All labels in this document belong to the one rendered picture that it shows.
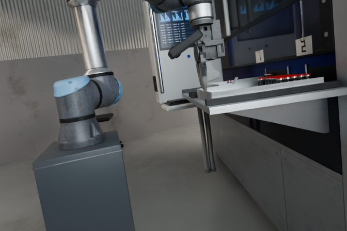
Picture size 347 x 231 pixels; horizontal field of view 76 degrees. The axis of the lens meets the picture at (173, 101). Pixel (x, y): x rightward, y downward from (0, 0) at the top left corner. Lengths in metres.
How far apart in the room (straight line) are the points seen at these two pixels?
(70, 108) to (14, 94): 3.57
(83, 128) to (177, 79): 0.94
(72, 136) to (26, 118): 3.55
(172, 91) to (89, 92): 0.86
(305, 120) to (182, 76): 0.97
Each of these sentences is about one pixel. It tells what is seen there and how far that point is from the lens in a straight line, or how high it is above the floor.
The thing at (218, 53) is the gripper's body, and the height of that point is 1.03.
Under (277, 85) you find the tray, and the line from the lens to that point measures 0.72.
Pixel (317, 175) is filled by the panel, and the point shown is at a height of 0.55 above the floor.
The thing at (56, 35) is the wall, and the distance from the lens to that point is 4.27.
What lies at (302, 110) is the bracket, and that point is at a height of 0.81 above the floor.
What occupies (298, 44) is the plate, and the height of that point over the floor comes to 1.03.
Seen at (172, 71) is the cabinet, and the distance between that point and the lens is 1.57.
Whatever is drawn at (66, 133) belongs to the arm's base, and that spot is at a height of 0.84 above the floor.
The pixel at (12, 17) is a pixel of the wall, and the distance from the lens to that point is 4.48.
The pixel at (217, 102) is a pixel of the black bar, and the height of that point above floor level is 0.89.
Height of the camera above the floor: 0.97
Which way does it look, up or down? 6 degrees down
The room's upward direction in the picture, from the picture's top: 8 degrees counter-clockwise
